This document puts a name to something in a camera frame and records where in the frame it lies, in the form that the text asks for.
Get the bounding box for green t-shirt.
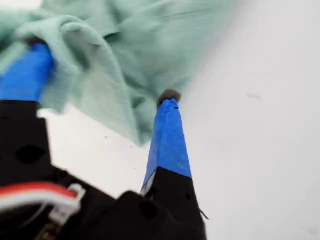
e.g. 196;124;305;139
0;0;242;149

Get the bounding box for red and white wire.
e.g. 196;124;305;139
0;181;87;222

